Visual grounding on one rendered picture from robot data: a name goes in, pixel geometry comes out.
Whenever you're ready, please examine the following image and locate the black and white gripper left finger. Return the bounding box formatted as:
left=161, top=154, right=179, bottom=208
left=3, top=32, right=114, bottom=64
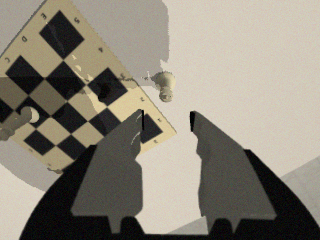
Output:
left=19, top=109, right=144, bottom=240

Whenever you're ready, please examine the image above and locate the black and cream chessboard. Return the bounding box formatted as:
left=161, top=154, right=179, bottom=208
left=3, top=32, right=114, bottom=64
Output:
left=0, top=0, right=177, bottom=176

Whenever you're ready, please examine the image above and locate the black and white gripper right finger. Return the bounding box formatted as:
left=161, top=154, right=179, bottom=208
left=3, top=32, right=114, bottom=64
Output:
left=190, top=111, right=320, bottom=240

